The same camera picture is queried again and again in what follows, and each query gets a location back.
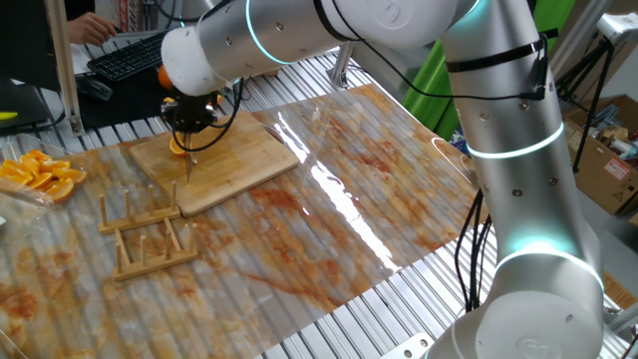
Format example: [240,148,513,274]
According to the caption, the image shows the black base cable bundle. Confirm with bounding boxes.
[456,188,492,313]

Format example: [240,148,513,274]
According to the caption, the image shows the cardboard box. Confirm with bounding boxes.
[562,94,638,216]

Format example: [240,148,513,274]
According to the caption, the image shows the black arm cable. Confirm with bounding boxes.
[313,0,550,101]

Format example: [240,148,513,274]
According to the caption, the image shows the black desk pad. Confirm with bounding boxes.
[74,64,173,129]

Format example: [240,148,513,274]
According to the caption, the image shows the grey camera on tripod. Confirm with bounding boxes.
[595,12,638,46]

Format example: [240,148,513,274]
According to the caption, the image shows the black keyboard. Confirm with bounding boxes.
[87,30,168,83]

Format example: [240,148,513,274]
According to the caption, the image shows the marble pattern plastic mat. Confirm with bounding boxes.
[0,83,504,359]

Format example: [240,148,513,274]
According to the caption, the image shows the green cloth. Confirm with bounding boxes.
[402,0,577,142]

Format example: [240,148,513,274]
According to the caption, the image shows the black computer mouse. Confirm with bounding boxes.
[75,77,115,103]

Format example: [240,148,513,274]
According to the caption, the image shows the wooden peg rack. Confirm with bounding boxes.
[98,181,199,283]

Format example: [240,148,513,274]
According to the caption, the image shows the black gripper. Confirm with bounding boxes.
[160,93,220,137]

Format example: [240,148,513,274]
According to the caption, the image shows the clear plastic bag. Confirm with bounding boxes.
[0,134,94,213]

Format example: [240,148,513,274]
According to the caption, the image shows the bamboo cutting board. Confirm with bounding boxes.
[129,109,300,218]

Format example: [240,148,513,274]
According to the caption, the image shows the person's bare hand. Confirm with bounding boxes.
[67,12,119,48]

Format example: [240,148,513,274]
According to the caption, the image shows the forearm in dark sleeve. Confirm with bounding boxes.
[64,0,96,20]

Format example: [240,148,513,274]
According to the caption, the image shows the metal base mounting plate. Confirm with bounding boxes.
[381,332,435,359]

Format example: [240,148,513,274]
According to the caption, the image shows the steel cleaver knife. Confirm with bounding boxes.
[183,132,196,184]

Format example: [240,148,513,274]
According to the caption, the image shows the aluminium frame post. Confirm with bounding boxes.
[44,0,86,137]
[326,42,358,90]

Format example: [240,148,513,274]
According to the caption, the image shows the black tripod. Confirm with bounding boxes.
[555,37,615,174]

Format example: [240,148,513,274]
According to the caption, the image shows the orange half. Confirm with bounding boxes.
[168,134,190,158]

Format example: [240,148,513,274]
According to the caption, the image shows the black monitor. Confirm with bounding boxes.
[0,0,61,134]

